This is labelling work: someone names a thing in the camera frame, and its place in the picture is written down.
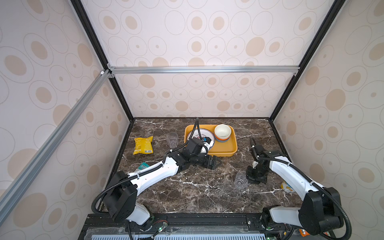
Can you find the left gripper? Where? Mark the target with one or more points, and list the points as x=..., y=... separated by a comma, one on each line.
x=208, y=160

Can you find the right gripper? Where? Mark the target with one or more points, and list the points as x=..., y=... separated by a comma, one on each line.
x=251, y=179

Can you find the clear cup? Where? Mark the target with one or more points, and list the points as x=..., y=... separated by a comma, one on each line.
x=241, y=182
x=172, y=140

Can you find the orange white bowl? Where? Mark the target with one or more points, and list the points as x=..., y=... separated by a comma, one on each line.
x=222, y=140

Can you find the cream white bowl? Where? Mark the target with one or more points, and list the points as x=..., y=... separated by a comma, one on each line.
x=222, y=131

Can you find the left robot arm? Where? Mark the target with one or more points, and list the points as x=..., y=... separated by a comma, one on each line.
x=119, y=198

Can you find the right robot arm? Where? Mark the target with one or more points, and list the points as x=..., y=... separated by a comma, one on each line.
x=321, y=210

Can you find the yellow plastic bin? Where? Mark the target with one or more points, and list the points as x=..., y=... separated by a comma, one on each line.
x=219, y=149

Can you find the teal packet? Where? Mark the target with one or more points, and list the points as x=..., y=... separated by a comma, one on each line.
x=142, y=167

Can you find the yellow snack bag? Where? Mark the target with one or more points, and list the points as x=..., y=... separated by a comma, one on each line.
x=143, y=146

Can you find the orange snack packet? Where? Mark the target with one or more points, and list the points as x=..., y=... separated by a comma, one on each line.
x=303, y=233

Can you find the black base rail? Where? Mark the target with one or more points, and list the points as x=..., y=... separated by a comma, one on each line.
x=243, y=226

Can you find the horizontal aluminium rail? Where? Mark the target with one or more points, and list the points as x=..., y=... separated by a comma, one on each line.
x=206, y=70

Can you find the diagonal aluminium rail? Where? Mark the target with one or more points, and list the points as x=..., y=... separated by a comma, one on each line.
x=23, y=181

